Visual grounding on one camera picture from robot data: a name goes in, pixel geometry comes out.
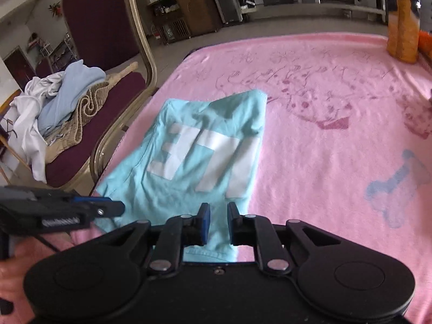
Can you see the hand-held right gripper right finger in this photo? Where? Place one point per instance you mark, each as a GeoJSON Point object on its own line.
{"type": "Point", "coordinates": [233, 222]}

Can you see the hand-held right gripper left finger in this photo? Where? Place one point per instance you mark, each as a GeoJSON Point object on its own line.
{"type": "Point", "coordinates": [205, 224]}

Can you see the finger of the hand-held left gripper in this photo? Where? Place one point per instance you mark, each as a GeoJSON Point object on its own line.
{"type": "Point", "coordinates": [108, 207]}

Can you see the teal t-shirt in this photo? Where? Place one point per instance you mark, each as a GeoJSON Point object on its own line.
{"type": "Point", "coordinates": [141, 182]}

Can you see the person's left hand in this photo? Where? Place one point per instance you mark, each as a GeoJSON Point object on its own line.
{"type": "Point", "coordinates": [11, 276]}

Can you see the off-white jacket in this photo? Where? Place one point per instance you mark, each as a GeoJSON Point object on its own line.
{"type": "Point", "coordinates": [27, 114]}

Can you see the beige knit sweater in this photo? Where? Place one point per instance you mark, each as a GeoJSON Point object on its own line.
{"type": "Point", "coordinates": [84, 108]}

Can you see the pink printed blanket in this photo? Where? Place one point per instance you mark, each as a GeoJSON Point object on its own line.
{"type": "Point", "coordinates": [337, 175]}

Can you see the light blue garment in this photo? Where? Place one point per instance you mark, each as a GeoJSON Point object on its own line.
{"type": "Point", "coordinates": [67, 98]}

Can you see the dark brown door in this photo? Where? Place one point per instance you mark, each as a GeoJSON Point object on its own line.
{"type": "Point", "coordinates": [18, 65]}

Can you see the metal shoe rack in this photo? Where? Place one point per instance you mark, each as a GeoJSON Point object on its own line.
{"type": "Point", "coordinates": [57, 52]}

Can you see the hanging potted plant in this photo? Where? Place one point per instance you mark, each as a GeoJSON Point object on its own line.
{"type": "Point", "coordinates": [55, 8]}

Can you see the brown wooden cabinet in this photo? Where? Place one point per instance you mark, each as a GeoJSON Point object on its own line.
{"type": "Point", "coordinates": [195, 6]}

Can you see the yellow orange plush toy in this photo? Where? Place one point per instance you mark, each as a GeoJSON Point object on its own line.
{"type": "Point", "coordinates": [401, 40]}

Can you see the maroon banquet chair gold frame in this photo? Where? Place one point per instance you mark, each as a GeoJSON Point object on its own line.
{"type": "Point", "coordinates": [98, 23]}

